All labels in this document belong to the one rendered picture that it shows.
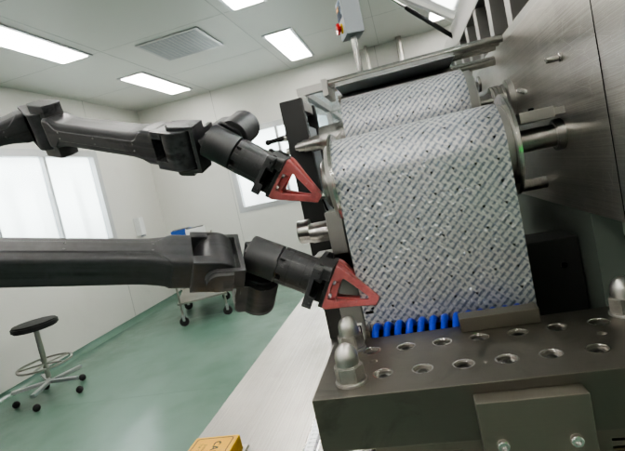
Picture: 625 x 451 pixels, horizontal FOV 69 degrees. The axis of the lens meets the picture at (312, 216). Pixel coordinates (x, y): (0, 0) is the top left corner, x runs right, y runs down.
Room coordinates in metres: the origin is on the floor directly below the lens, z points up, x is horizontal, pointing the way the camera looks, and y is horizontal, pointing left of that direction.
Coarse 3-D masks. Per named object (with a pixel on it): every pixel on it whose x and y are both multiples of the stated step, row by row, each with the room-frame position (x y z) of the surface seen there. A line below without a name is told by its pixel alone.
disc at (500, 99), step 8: (504, 96) 0.63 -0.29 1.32; (496, 104) 0.68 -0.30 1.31; (504, 104) 0.63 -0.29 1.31; (512, 112) 0.60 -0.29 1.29; (512, 120) 0.60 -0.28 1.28; (512, 128) 0.60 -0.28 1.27; (520, 136) 0.59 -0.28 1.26; (520, 144) 0.59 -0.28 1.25; (520, 152) 0.59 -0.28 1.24; (520, 160) 0.59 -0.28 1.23; (520, 168) 0.60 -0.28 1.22; (520, 176) 0.61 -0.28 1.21; (520, 184) 0.62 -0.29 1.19; (520, 192) 0.63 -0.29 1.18
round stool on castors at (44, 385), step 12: (24, 324) 3.63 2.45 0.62; (36, 324) 3.51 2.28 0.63; (48, 324) 3.55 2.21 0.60; (36, 336) 3.60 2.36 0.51; (36, 360) 3.74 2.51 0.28; (60, 360) 3.59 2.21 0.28; (36, 372) 3.42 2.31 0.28; (48, 372) 3.61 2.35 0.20; (72, 372) 3.76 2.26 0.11; (36, 384) 3.57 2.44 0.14; (48, 384) 3.56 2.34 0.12; (36, 408) 3.34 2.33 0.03
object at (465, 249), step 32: (448, 192) 0.62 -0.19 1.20; (480, 192) 0.61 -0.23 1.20; (512, 192) 0.60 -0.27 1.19; (352, 224) 0.65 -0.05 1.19; (384, 224) 0.64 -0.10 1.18; (416, 224) 0.63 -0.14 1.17; (448, 224) 0.62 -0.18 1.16; (480, 224) 0.61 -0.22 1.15; (512, 224) 0.60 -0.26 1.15; (352, 256) 0.65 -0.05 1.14; (384, 256) 0.64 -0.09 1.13; (416, 256) 0.63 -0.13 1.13; (448, 256) 0.62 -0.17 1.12; (480, 256) 0.62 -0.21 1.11; (512, 256) 0.61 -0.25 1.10; (384, 288) 0.65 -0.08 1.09; (416, 288) 0.64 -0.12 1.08; (448, 288) 0.63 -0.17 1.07; (480, 288) 0.62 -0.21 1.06; (512, 288) 0.61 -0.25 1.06; (384, 320) 0.65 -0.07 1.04; (416, 320) 0.64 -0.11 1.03
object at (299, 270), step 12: (288, 252) 0.66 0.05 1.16; (300, 252) 0.67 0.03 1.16; (288, 264) 0.65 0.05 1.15; (300, 264) 0.65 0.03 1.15; (312, 264) 0.65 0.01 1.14; (276, 276) 0.66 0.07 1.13; (288, 276) 0.65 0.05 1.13; (300, 276) 0.64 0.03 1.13; (312, 276) 0.62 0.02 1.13; (300, 288) 0.65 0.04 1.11; (312, 288) 0.65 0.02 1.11; (312, 300) 0.62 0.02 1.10
